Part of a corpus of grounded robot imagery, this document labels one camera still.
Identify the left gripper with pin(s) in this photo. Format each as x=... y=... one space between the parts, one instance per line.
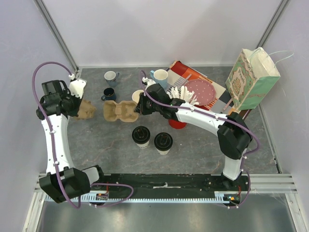
x=74 y=113

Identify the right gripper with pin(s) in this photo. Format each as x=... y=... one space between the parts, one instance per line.
x=141 y=106

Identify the single cardboard cup carrier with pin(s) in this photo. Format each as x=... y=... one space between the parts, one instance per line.
x=123 y=111

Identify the single white paper cup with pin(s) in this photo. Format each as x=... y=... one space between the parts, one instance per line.
x=163 y=150

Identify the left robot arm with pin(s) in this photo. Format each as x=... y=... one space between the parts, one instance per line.
x=62 y=181

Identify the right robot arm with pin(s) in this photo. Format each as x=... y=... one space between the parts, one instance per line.
x=233 y=135

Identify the dark blue ceramic mug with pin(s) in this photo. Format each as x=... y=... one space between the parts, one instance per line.
x=109 y=94

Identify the light blue ceramic mug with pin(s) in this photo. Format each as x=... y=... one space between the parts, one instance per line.
x=160 y=76

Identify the red cup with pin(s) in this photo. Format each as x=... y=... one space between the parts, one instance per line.
x=176 y=124

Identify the white grey ceramic mug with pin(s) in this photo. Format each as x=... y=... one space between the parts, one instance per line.
x=111 y=78

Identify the white stir sticks bundle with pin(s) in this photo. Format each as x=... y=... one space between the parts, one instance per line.
x=184 y=94

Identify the colourful magazine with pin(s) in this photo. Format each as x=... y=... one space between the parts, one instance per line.
x=180 y=74

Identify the pink polka dot plate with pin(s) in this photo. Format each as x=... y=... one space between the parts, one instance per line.
x=204 y=91

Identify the metal fork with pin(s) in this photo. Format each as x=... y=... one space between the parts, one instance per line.
x=227 y=105

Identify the green paper gift bag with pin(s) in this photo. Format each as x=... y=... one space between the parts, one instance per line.
x=252 y=77

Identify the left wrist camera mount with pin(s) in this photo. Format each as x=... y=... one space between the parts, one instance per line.
x=77 y=86

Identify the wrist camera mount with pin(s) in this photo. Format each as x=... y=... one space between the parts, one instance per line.
x=147 y=82
x=77 y=86

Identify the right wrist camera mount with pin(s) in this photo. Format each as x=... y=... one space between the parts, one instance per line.
x=147 y=82

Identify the aluminium frame rail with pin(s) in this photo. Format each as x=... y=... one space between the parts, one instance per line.
x=56 y=33

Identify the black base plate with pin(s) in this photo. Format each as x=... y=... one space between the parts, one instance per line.
x=208 y=182

